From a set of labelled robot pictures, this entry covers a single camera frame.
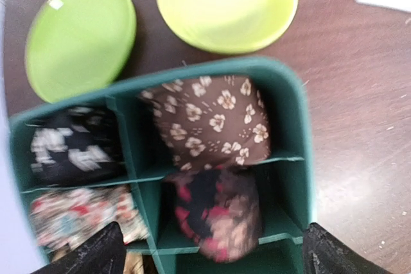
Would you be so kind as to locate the lime green bowl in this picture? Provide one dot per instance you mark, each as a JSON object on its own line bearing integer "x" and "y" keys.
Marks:
{"x": 228, "y": 26}

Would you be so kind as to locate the rolled tie in tray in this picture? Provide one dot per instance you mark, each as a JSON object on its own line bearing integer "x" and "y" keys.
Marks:
{"x": 211, "y": 121}

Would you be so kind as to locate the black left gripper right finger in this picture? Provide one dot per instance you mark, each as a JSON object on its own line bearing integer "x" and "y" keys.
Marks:
{"x": 324, "y": 253}

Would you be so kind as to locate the lime green plate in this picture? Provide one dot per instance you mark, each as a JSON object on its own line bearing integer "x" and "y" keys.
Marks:
{"x": 77, "y": 46}

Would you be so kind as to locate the green compartment tray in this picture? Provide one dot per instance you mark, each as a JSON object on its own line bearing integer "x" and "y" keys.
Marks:
{"x": 284, "y": 179}

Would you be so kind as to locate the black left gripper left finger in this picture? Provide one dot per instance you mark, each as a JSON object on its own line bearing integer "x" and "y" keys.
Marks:
{"x": 104, "y": 252}

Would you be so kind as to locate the dark red patterned tie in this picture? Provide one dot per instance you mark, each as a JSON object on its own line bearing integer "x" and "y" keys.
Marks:
{"x": 219, "y": 210}

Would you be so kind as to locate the white patterned rolled tie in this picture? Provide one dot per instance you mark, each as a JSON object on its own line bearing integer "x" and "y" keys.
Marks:
{"x": 76, "y": 146}

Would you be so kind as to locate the cream floral rolled tie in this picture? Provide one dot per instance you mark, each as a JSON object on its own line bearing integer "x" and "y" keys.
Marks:
{"x": 69, "y": 217}

